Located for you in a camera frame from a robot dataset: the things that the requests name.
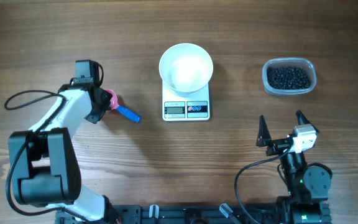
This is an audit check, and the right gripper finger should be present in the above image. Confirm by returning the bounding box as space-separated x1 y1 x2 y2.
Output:
256 115 272 147
296 110 319 134

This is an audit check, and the pink scoop blue handle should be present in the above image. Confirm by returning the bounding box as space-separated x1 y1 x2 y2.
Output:
106 89 141 123

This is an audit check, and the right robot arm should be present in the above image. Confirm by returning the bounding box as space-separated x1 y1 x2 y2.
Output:
256 110 333 224

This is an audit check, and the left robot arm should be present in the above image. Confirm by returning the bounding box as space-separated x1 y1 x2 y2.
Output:
5 60 121 223

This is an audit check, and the white digital kitchen scale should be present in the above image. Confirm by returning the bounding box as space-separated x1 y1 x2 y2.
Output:
162 83 211 121

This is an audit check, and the white bowl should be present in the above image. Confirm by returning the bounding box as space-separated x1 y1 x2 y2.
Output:
158 43 214 96

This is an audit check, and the black beans pile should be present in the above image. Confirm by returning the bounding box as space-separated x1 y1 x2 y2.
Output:
267 67 311 90

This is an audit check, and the clear plastic container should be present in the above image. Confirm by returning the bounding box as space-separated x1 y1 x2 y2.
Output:
262 57 317 96

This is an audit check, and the right black camera cable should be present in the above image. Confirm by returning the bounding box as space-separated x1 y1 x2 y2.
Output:
234 146 291 224

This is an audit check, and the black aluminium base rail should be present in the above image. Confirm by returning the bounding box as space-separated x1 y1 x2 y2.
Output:
54 203 332 224

